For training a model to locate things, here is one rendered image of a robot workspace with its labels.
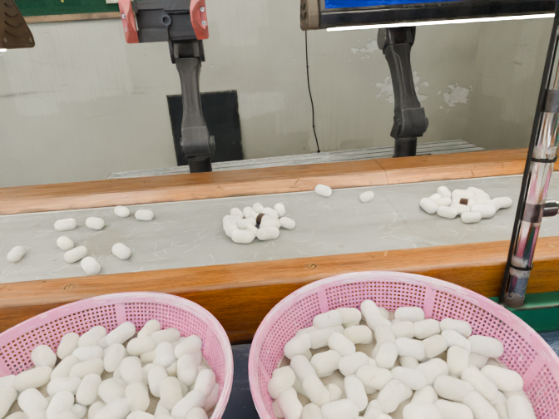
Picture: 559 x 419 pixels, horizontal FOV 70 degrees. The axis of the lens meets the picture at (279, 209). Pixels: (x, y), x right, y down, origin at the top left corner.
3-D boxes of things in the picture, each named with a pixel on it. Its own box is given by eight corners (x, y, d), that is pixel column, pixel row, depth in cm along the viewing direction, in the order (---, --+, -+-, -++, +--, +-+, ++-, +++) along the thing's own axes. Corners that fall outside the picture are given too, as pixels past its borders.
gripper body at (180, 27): (192, -3, 68) (195, 1, 74) (131, 0, 67) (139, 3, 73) (198, 38, 70) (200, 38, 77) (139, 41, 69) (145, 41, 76)
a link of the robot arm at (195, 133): (209, 150, 103) (196, 32, 107) (183, 152, 102) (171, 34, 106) (210, 156, 109) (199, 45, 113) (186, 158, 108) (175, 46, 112)
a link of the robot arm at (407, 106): (427, 130, 109) (409, 20, 113) (404, 132, 109) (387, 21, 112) (418, 136, 116) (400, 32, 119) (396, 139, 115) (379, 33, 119)
